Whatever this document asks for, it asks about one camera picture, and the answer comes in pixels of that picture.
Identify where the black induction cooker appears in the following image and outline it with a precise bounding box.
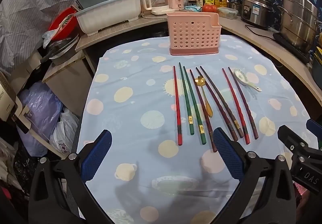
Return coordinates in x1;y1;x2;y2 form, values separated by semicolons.
273;32;311;64

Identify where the dark frying pan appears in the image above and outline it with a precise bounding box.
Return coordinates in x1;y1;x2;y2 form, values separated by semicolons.
38;34;81;66

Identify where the cream glass kettle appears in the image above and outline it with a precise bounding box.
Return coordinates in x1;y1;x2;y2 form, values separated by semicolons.
140;0;169;16

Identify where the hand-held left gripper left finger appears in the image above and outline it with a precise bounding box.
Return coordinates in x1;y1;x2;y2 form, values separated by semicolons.
29;130;114;224

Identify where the red plastic basin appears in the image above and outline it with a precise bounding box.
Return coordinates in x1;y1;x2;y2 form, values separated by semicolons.
48;7;79;38

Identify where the dark green basin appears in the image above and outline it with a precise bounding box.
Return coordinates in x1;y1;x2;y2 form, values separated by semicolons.
311;47;322;84

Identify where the green chopstick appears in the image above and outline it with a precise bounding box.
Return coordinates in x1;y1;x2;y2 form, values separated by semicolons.
183;66;207;145
179;62;195;136

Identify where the pink perforated utensil holder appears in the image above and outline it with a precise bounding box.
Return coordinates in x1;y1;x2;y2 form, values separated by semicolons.
167;12;222;57

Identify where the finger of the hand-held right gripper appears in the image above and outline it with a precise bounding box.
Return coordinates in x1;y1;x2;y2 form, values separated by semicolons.
305;118;322;139
277;125;322;156

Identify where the small steel cup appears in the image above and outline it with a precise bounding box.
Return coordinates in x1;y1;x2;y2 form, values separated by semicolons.
228;0;242;11

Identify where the white plastic bag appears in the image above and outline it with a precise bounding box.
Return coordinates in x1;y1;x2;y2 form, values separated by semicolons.
49;108;79;159

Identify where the grey patterned cloth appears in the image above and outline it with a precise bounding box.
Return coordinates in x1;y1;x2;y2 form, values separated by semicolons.
0;0;83;69

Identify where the grey lidded dish drainer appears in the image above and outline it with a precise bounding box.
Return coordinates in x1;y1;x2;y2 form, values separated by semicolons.
75;0;142;36

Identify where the glass food container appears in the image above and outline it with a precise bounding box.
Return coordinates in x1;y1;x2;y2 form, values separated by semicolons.
217;6;238;19

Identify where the steel steamer pot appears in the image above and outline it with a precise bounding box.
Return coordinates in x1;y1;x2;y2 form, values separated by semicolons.
277;0;321;53

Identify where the brown gold-banded chopstick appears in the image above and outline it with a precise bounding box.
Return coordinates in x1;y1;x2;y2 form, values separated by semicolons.
200;66;245;138

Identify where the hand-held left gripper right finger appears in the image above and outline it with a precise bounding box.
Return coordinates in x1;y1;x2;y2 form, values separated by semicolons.
213;127;296;224

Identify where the gold flower spoon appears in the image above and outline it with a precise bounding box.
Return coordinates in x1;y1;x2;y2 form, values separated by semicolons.
195;76;214;117

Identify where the black power cable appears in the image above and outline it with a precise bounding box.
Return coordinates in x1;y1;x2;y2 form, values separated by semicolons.
245;24;277;36

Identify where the white ceramic spoon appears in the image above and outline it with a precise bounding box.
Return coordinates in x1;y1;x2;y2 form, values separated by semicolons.
233;68;262;93

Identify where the purple plastic bag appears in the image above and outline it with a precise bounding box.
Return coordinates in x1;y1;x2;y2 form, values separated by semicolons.
19;82;63;156

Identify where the wooden cabinet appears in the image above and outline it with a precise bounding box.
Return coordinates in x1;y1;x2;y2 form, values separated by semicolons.
41;50;96;116

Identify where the white appliance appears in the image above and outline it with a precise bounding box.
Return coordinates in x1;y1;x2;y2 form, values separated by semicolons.
0;71;32;134

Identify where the red and black chopstick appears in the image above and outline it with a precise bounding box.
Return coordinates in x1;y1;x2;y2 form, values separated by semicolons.
173;65;184;146

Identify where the curved wooden counter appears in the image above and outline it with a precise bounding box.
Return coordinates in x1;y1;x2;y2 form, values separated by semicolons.
75;14;322;106

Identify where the steel rice cooker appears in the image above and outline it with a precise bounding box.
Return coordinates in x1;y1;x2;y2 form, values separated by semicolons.
241;0;278;30

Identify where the blue printed tablecloth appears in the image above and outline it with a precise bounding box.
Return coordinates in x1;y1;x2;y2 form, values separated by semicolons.
75;34;317;224

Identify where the dark maroon chopstick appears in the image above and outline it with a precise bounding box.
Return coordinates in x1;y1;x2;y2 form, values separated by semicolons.
228;67;259;140

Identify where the dark red chopstick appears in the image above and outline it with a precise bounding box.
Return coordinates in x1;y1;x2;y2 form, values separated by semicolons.
189;69;218;153

